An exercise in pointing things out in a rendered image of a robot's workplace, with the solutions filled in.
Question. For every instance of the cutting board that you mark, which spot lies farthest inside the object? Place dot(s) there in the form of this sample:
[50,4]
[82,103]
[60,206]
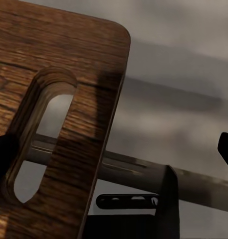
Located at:
[40,45]

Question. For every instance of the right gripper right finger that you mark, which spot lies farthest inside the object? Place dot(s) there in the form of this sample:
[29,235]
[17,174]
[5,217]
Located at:
[223,146]

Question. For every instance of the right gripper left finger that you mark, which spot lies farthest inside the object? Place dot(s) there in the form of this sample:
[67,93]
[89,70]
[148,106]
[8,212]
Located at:
[9,149]

